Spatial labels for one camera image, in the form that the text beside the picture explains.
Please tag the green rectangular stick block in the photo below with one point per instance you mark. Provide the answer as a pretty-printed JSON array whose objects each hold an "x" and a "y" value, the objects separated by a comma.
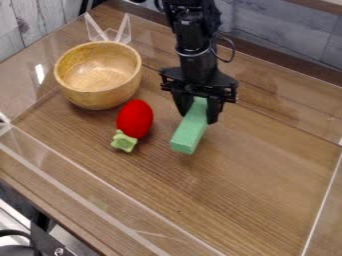
[{"x": 192, "y": 128}]

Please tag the red plush strawberry toy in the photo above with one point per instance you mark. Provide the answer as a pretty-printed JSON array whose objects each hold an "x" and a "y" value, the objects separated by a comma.
[{"x": 134, "y": 123}]

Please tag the brown wooden bowl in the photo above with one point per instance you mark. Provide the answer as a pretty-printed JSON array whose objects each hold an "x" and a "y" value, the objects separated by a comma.
[{"x": 99, "y": 74}]

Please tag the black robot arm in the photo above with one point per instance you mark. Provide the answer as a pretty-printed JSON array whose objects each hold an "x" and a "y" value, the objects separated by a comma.
[{"x": 194, "y": 20}]

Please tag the black clamp under table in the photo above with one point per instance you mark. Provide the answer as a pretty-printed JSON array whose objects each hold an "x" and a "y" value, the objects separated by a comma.
[{"x": 47, "y": 245}]

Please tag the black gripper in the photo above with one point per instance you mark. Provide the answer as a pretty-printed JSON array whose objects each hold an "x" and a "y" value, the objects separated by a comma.
[{"x": 197, "y": 78}]

